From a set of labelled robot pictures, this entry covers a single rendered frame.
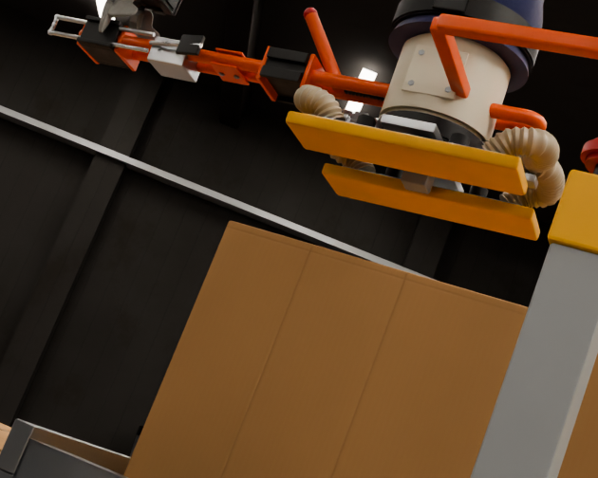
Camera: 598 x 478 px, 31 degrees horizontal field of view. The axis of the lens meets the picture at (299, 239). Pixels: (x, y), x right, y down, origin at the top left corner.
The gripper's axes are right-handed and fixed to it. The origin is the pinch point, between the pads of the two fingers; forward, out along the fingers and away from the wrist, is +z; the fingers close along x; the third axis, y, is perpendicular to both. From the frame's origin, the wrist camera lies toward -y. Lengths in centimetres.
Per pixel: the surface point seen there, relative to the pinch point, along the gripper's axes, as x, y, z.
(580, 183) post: -53, 93, 25
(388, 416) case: -18, 74, 46
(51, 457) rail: -34, 43, 65
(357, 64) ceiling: 600, -233, -273
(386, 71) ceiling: 603, -207, -273
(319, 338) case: -18, 62, 40
